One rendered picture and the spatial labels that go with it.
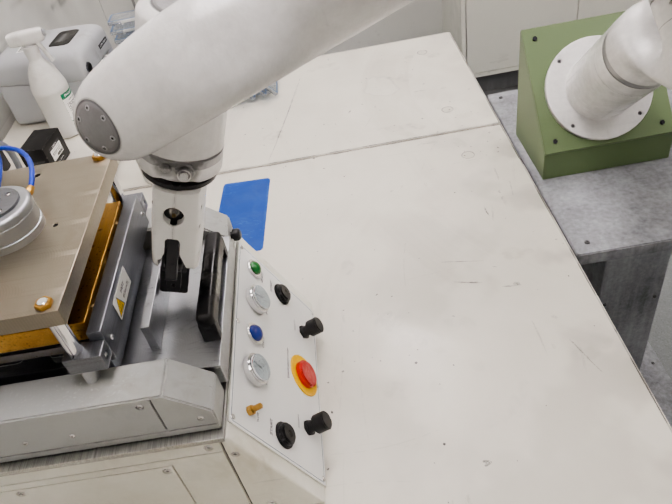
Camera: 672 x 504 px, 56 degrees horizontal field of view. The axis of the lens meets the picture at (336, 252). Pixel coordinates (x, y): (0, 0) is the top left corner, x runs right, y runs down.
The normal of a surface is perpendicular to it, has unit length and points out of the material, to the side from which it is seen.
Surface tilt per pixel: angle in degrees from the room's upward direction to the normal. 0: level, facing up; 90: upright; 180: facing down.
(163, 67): 63
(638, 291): 90
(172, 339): 0
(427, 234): 0
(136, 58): 55
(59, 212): 0
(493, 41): 90
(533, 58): 45
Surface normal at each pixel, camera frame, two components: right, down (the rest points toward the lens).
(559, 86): -0.04, -0.06
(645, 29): -0.44, -0.34
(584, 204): -0.15, -0.74
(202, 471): 0.08, 0.66
